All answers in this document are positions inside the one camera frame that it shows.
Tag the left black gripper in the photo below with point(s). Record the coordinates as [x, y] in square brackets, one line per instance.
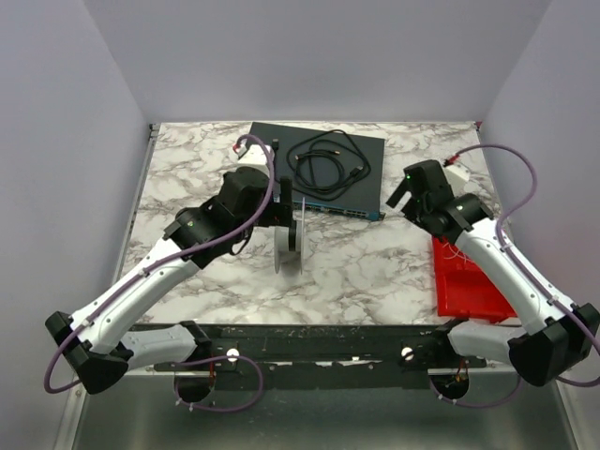
[285, 202]

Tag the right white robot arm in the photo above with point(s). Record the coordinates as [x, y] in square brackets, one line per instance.
[554, 333]

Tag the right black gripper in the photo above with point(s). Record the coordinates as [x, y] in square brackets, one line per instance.
[408, 193]

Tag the dark network switch box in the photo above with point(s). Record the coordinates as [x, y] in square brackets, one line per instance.
[337, 172]

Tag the grey cable spool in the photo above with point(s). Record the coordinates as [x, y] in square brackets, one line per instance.
[289, 245]

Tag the red plastic tray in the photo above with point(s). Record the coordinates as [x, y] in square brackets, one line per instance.
[463, 290]

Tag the aluminium frame rail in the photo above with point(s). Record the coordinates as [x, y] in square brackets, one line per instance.
[154, 129]

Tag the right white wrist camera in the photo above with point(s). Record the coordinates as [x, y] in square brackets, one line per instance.
[457, 176]

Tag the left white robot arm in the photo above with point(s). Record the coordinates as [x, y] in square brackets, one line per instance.
[97, 340]

